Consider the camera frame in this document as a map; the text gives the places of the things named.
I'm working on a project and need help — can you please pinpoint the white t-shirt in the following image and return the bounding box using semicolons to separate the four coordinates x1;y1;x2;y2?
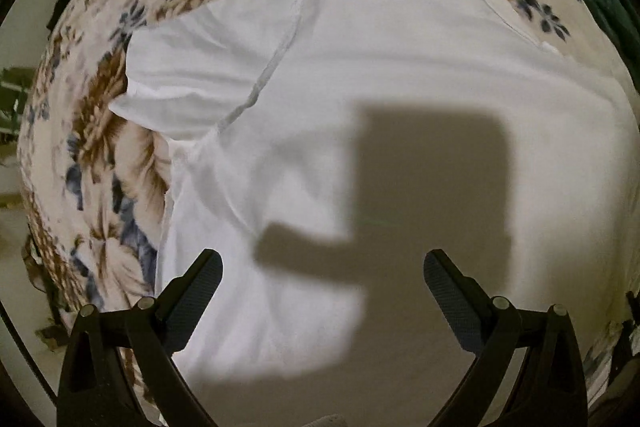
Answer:
111;0;639;426

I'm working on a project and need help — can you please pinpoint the floral bed blanket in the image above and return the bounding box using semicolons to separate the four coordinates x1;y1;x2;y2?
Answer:
16;0;640;427

